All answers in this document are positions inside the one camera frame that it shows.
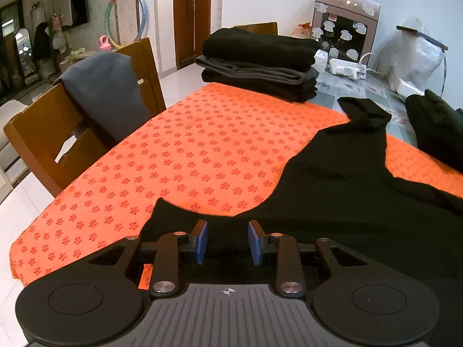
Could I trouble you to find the left stack folded dark clothes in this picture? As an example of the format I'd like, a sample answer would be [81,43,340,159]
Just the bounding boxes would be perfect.
[202,27,321,73]

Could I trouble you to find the white box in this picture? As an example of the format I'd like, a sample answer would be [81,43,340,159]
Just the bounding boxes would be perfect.
[396,79,427,97]

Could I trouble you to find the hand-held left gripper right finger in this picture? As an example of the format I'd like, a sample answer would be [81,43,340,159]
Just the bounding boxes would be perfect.
[248,220,370,299]

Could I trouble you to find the brown wooden door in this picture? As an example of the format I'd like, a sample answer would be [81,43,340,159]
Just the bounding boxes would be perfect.
[173,0,212,70]

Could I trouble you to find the orange flower-print mat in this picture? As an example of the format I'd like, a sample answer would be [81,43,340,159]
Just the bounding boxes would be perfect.
[9,81,463,291]

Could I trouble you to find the checkered floral tablecloth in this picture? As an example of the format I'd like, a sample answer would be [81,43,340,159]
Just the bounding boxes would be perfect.
[311,68,422,145]

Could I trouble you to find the white seat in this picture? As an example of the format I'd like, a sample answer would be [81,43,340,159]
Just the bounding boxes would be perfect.
[0,99,30,186]

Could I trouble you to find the pink water dispenser with stickers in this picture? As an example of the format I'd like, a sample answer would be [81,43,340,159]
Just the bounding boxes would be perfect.
[311,0,381,64]

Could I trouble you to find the white power strip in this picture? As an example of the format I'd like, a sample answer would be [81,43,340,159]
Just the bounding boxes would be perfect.
[328,58,367,79]

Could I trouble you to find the white power cable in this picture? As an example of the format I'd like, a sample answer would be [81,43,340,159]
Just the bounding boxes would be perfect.
[356,52,388,77]

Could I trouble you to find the pastel hula hoop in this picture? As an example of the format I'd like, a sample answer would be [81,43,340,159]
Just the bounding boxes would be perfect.
[104,0,149,49]

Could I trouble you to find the low wooden cabinet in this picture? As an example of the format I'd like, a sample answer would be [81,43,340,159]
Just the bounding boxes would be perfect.
[60,48,106,73]

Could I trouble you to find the wall television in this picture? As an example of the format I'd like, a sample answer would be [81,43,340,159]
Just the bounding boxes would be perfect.
[70,0,89,28]

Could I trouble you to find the grey garment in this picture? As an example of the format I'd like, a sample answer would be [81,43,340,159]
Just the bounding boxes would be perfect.
[195,56,319,86]

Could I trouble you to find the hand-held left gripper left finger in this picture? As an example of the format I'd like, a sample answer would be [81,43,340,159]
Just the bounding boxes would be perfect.
[87,220,208,299]

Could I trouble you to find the white tissue pack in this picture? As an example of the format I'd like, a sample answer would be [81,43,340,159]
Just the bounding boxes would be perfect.
[313,50,330,73]

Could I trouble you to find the wooden chair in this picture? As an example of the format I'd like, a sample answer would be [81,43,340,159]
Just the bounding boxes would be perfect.
[233,22,278,37]
[3,37,167,198]

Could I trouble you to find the standing mirror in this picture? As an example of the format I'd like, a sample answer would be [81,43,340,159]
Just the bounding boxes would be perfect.
[14,28,36,77]

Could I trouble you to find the black garment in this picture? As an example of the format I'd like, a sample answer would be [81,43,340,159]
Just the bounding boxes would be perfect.
[139,97,463,286]
[405,90,463,143]
[201,69,319,103]

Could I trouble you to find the white plastic bag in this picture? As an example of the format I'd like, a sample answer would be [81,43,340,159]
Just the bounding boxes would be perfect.
[383,16,446,92]

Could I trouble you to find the coat rack with clothes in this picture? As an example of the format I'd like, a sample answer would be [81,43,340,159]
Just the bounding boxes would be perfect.
[31,2,69,80]

